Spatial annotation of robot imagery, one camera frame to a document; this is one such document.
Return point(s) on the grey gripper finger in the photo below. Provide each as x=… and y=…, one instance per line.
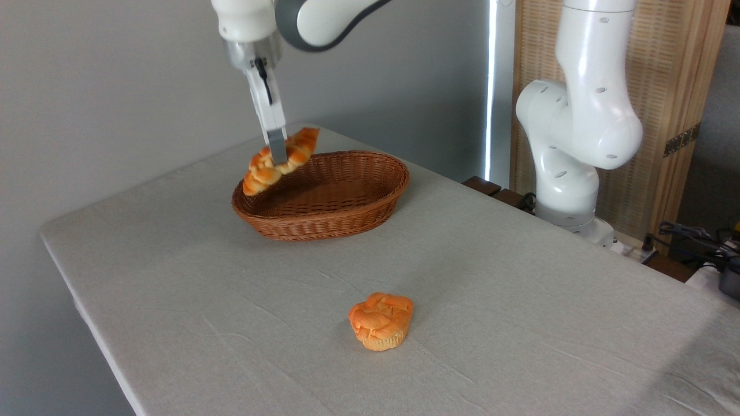
x=278, y=147

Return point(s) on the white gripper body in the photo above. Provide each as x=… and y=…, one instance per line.
x=270, y=107

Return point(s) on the braided bread loaf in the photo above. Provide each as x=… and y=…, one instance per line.
x=263, y=170

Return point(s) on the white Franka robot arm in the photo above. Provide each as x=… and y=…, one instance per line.
x=589, y=115

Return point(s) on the brown wicker basket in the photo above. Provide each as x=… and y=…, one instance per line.
x=347, y=202

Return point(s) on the orange muffin bread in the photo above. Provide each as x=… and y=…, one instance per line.
x=380, y=320

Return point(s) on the dark brown wooden block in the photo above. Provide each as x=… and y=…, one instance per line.
x=491, y=189

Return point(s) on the grey tablecloth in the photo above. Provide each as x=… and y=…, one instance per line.
x=497, y=277

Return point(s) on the white power strip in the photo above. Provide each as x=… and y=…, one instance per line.
x=636, y=251

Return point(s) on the white vertical window frame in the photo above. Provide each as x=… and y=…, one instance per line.
x=498, y=86

